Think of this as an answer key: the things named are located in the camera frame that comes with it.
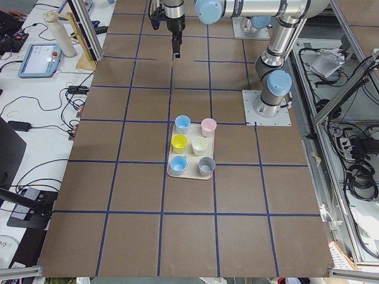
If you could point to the grey plastic cup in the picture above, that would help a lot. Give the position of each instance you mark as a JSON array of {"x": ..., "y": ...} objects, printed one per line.
[{"x": 206, "y": 166}]

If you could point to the white cylindrical bottle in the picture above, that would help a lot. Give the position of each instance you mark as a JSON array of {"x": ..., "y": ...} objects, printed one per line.
[{"x": 59, "y": 33}]

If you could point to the pink plastic cup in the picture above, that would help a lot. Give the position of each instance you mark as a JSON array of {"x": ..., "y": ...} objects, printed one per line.
[{"x": 208, "y": 127}]

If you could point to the cream plastic cup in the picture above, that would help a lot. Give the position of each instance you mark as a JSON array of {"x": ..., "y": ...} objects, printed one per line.
[{"x": 199, "y": 145}]

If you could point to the blue teach pendant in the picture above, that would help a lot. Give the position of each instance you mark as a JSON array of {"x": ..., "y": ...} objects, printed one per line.
[{"x": 40, "y": 61}]

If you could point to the wooden mug tree stand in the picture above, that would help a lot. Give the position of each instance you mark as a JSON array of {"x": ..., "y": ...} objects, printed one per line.
[{"x": 86, "y": 62}]

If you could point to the yellow plastic cup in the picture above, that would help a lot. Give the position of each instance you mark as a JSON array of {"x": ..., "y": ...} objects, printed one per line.
[{"x": 179, "y": 143}]

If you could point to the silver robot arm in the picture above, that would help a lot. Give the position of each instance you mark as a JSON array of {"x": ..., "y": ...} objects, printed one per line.
[
  {"x": 175, "y": 21},
  {"x": 291, "y": 17}
]

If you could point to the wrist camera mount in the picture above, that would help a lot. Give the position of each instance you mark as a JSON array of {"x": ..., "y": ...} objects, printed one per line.
[{"x": 156, "y": 15}]

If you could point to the aluminium frame post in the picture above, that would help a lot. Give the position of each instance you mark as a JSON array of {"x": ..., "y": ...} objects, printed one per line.
[{"x": 87, "y": 30}]

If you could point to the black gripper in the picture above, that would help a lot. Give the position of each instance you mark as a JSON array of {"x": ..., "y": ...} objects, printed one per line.
[{"x": 175, "y": 24}]

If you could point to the light blue plastic cup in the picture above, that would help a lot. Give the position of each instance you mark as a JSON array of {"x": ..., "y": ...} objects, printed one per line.
[{"x": 178, "y": 165}]

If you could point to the black power adapter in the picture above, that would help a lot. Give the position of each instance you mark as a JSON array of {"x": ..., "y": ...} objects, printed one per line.
[{"x": 20, "y": 126}]

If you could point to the cream plastic tray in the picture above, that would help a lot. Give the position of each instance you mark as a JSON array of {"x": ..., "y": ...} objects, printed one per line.
[{"x": 192, "y": 171}]

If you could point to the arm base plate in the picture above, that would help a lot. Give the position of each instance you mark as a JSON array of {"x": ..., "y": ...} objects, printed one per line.
[
  {"x": 278, "y": 115},
  {"x": 254, "y": 28}
]

